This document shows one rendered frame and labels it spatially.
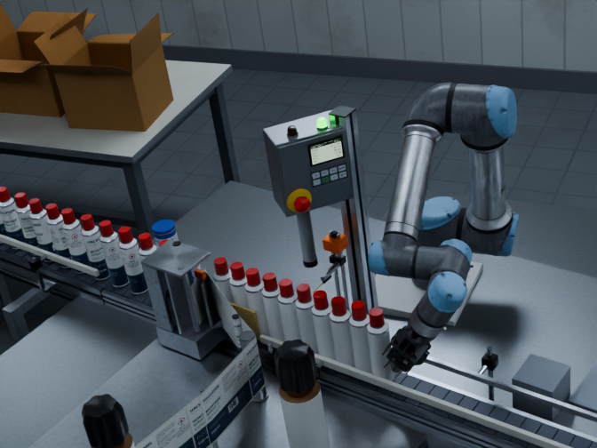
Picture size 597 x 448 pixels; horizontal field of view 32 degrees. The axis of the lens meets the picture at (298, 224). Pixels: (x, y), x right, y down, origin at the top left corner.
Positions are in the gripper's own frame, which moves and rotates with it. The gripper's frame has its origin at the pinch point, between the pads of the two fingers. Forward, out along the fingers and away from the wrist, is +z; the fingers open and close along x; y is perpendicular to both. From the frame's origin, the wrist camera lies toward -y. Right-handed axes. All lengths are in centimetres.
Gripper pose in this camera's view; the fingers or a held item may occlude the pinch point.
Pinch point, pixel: (396, 365)
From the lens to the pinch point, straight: 246.8
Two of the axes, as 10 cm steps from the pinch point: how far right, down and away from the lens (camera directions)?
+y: -5.8, 5.0, -6.4
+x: 7.6, 6.1, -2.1
